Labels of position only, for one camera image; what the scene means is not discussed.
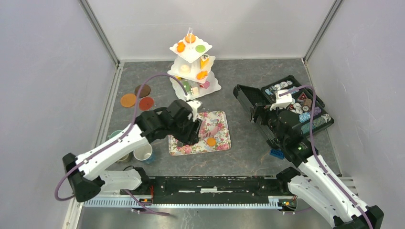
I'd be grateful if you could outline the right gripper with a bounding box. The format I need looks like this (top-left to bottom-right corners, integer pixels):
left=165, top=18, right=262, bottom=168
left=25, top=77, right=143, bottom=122
left=249, top=102, right=289, bottom=145

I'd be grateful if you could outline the pink toy cake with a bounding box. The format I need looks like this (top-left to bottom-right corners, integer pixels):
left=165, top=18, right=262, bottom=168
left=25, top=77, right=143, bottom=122
left=199, top=81, right=210, bottom=89

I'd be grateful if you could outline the green toy cake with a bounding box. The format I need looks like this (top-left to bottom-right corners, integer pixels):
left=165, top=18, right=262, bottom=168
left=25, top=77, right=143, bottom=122
left=182, top=81, right=192, bottom=94

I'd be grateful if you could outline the cream cupcake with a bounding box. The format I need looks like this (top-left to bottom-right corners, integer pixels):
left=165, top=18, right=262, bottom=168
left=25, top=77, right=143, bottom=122
left=179, top=64, right=191, bottom=74

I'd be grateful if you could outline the white and blue mug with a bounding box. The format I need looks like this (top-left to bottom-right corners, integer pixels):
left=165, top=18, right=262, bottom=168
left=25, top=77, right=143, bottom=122
left=133, top=145, right=155, bottom=164

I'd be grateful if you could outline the green macaron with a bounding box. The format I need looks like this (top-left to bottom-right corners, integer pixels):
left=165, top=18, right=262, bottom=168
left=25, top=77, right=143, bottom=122
left=195, top=45, right=206, bottom=53

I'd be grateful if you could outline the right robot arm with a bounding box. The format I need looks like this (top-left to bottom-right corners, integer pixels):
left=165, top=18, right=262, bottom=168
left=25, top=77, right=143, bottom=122
left=249, top=103, right=384, bottom=229

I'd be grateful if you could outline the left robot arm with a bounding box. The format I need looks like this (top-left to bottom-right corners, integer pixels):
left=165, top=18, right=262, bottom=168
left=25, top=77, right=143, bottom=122
left=63, top=99, right=202, bottom=202

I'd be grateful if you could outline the floral rectangular tray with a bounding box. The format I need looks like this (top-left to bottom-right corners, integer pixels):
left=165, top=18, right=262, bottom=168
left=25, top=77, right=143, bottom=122
left=169, top=111, right=232, bottom=156

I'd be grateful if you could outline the light blue chip stack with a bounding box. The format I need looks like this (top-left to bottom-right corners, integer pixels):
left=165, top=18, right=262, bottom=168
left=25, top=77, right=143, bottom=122
left=299, top=112, right=311, bottom=123

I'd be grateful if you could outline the blue toy brick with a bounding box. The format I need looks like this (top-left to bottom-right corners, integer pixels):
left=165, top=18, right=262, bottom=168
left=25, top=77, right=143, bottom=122
left=269, top=149, right=285, bottom=160

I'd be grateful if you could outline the green blue chip stack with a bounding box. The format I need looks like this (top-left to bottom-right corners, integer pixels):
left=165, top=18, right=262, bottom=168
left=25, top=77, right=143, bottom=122
left=301, top=114, right=331, bottom=134

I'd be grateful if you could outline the brown 100 chip stack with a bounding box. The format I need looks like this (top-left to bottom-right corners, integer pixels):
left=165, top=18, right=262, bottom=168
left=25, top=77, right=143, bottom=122
left=301, top=98, right=312, bottom=112

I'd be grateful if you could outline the black poker chip case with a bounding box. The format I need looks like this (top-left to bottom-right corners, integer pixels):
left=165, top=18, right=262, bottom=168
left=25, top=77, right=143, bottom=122
left=233, top=74, right=335, bottom=150

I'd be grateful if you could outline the purple chip stack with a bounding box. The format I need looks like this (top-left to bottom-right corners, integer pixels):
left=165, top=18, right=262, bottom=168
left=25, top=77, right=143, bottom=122
left=312, top=107, right=322, bottom=117

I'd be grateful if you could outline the white three-tier dessert stand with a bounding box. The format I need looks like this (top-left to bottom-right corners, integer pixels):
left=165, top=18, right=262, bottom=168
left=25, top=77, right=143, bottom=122
left=167, top=27, right=222, bottom=100

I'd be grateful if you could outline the red round coaster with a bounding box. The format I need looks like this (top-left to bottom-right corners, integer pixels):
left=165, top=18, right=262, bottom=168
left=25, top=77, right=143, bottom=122
left=139, top=97, right=154, bottom=111

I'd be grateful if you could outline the dark brown round coaster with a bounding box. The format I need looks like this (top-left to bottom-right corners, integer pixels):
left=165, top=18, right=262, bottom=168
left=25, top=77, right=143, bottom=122
left=134, top=84, right=151, bottom=98

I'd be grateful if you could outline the olive brown cup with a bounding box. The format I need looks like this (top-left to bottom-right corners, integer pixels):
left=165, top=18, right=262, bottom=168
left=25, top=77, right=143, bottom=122
left=117, top=152, right=132, bottom=163

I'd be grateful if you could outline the orange round coaster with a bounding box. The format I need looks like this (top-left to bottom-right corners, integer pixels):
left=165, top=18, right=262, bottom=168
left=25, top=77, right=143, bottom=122
left=120, top=94, right=137, bottom=108

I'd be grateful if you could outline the mint green cup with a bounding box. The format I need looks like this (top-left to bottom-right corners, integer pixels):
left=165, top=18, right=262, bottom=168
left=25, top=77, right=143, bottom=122
left=107, top=130, right=122, bottom=140

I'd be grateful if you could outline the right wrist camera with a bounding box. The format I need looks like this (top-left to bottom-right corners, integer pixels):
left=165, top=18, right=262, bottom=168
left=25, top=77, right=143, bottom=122
left=269, top=90, right=293, bottom=110

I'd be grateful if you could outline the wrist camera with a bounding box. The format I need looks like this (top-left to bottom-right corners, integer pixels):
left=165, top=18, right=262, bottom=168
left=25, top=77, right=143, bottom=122
left=269, top=90, right=293, bottom=110
left=186, top=100, right=202, bottom=121

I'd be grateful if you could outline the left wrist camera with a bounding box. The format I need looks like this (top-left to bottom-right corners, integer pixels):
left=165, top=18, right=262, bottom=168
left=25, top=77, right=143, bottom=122
left=186, top=100, right=202, bottom=121

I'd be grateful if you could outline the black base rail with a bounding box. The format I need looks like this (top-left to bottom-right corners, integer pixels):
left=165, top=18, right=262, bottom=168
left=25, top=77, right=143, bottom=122
left=131, top=176, right=292, bottom=205

